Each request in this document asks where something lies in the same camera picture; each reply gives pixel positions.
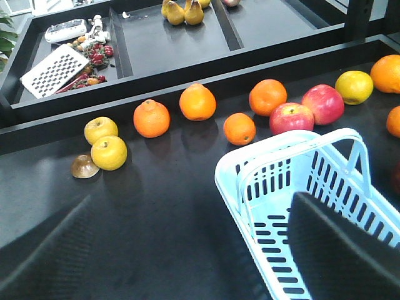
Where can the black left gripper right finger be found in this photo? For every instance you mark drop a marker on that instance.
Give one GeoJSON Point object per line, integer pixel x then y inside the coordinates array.
{"type": "Point", "coordinates": [335, 258]}

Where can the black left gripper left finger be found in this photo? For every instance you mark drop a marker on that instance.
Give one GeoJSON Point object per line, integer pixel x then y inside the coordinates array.
{"type": "Point", "coordinates": [118, 247]}

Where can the light blue plastic basket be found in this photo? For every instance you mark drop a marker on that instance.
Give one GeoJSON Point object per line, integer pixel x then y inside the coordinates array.
{"type": "Point", "coordinates": [258, 182]}

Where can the orange behind apples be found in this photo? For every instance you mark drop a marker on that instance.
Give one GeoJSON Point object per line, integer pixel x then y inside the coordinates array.
{"type": "Point", "coordinates": [266, 96]}

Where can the brown mushroom cap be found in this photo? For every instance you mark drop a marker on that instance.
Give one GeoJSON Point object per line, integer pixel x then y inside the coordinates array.
{"type": "Point", "coordinates": [83, 167]}

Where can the yellow orange front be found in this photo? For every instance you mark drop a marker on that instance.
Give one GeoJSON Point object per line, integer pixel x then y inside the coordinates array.
{"type": "Point", "coordinates": [109, 153]}

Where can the yellow orange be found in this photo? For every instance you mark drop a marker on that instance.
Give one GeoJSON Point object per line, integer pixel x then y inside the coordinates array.
{"type": "Point", "coordinates": [100, 127]}
{"type": "Point", "coordinates": [109, 153]}

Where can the black wooden produce stand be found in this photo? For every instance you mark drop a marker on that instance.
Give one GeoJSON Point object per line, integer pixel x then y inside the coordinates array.
{"type": "Point", "coordinates": [107, 192]}

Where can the yellow orange back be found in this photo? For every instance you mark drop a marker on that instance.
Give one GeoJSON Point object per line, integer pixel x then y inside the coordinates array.
{"type": "Point", "coordinates": [100, 127]}

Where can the orange with bumpy top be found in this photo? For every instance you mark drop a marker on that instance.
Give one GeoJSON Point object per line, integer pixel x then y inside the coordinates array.
{"type": "Point", "coordinates": [151, 119]}

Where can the small orange left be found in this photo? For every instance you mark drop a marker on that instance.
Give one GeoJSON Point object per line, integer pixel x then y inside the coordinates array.
{"type": "Point", "coordinates": [393, 122]}

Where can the pink red apple left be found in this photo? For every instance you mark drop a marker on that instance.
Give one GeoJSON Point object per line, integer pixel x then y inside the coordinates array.
{"type": "Point", "coordinates": [291, 116]}

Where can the red apple right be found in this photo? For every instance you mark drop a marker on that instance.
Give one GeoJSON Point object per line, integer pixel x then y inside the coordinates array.
{"type": "Point", "coordinates": [325, 103]}

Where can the orange far left lower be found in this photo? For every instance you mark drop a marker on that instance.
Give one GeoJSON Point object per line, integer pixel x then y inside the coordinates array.
{"type": "Point", "coordinates": [239, 129]}

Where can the yellow orange fruit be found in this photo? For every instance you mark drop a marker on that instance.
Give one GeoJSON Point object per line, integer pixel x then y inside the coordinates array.
{"type": "Point", "coordinates": [355, 87]}

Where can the orange far left upper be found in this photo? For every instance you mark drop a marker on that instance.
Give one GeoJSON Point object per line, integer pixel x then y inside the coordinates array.
{"type": "Point", "coordinates": [197, 103]}

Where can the large orange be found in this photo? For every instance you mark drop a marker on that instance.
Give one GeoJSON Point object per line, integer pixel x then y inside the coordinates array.
{"type": "Point", "coordinates": [385, 74]}

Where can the white game controller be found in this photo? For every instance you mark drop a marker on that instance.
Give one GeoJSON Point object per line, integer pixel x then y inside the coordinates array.
{"type": "Point", "coordinates": [65, 31]}

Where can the potted green plant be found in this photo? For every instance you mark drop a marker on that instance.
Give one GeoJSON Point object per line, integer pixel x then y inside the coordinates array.
{"type": "Point", "coordinates": [8, 38]}

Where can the brown yellow pear left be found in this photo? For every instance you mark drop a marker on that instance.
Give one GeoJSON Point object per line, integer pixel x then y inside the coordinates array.
{"type": "Point", "coordinates": [172, 12]}

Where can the brown yellow pear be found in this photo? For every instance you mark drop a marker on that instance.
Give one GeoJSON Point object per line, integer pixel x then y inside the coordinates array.
{"type": "Point", "coordinates": [194, 14]}
{"type": "Point", "coordinates": [172, 12]}

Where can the brown yellow pear middle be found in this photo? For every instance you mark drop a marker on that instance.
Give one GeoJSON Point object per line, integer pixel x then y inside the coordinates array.
{"type": "Point", "coordinates": [194, 14]}

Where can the yellow pear right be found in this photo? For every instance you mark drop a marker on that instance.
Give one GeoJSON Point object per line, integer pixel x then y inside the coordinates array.
{"type": "Point", "coordinates": [204, 3]}

